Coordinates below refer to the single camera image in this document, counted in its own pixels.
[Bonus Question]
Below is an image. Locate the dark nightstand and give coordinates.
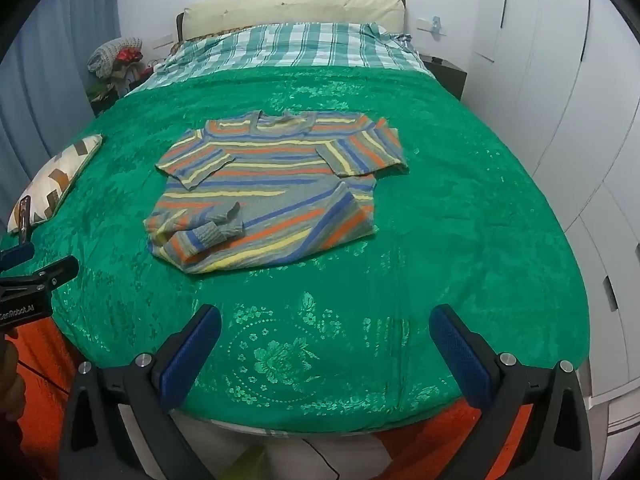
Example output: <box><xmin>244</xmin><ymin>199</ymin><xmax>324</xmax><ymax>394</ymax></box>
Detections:
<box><xmin>419</xmin><ymin>54</ymin><xmax>468</xmax><ymax>101</ymax></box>

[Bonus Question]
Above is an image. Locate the white wardrobe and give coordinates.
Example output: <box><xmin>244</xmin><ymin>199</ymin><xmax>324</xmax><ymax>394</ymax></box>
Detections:
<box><xmin>467</xmin><ymin>0</ymin><xmax>640</xmax><ymax>431</ymax></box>

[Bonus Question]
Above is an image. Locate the striped knit sweater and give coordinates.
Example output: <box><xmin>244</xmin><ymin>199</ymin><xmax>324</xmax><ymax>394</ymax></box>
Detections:
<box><xmin>144</xmin><ymin>110</ymin><xmax>408</xmax><ymax>275</ymax></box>

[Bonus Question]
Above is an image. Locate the black floor cable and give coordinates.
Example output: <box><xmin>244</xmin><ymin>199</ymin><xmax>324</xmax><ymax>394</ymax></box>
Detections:
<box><xmin>300</xmin><ymin>437</ymin><xmax>342</xmax><ymax>480</ymax></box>

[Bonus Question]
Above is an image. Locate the green floral blanket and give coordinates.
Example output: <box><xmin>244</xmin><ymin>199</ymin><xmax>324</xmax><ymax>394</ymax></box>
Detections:
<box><xmin>10</xmin><ymin>62</ymin><xmax>588</xmax><ymax>433</ymax></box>

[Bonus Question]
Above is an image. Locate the green plaid bed sheet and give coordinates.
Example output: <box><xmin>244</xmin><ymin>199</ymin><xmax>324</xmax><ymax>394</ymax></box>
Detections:
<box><xmin>122</xmin><ymin>21</ymin><xmax>436</xmax><ymax>98</ymax></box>

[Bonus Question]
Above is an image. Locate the patterned cream pillow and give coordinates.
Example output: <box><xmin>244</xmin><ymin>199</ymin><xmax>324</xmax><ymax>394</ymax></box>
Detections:
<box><xmin>7</xmin><ymin>134</ymin><xmax>103</xmax><ymax>233</ymax></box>

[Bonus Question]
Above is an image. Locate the person's left hand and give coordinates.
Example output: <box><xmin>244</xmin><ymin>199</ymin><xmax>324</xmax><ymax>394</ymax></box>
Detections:
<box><xmin>0</xmin><ymin>342</ymin><xmax>27</xmax><ymax>422</ymax></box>

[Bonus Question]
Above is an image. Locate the blue-grey curtain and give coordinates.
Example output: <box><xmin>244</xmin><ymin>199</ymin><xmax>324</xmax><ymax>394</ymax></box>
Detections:
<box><xmin>0</xmin><ymin>0</ymin><xmax>121</xmax><ymax>241</ymax></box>

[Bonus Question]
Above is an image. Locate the thin black cable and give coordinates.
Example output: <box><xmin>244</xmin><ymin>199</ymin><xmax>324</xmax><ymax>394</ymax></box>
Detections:
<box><xmin>17</xmin><ymin>359</ymin><xmax>72</xmax><ymax>396</ymax></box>

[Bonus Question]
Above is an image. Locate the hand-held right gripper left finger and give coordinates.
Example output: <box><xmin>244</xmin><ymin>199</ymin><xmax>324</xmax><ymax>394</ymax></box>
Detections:
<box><xmin>60</xmin><ymin>304</ymin><xmax>222</xmax><ymax>480</ymax></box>

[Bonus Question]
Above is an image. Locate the smartphone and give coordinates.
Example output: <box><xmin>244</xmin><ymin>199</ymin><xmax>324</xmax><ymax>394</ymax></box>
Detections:
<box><xmin>14</xmin><ymin>196</ymin><xmax>33</xmax><ymax>241</ymax></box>

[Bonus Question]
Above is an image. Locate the cream padded headboard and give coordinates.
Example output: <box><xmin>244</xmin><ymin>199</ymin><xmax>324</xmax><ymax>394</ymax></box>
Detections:
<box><xmin>176</xmin><ymin>0</ymin><xmax>406</xmax><ymax>42</ymax></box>

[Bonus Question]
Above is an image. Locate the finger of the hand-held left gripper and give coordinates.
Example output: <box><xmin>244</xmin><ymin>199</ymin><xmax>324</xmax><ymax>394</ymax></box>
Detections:
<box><xmin>0</xmin><ymin>244</ymin><xmax>36</xmax><ymax>268</ymax></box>
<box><xmin>0</xmin><ymin>256</ymin><xmax>80</xmax><ymax>302</ymax></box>

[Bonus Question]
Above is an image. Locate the grey knitted cloth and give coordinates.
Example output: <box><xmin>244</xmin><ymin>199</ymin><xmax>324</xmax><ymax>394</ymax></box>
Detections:
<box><xmin>87</xmin><ymin>37</ymin><xmax>143</xmax><ymax>79</ymax></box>

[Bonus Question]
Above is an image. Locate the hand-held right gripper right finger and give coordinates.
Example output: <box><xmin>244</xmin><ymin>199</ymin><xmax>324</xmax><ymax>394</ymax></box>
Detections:
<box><xmin>429</xmin><ymin>304</ymin><xmax>593</xmax><ymax>480</ymax></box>

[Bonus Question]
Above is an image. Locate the pile of dark clothes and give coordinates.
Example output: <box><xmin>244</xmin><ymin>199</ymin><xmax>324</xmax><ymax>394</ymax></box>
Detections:
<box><xmin>87</xmin><ymin>67</ymin><xmax>151</xmax><ymax>113</ymax></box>

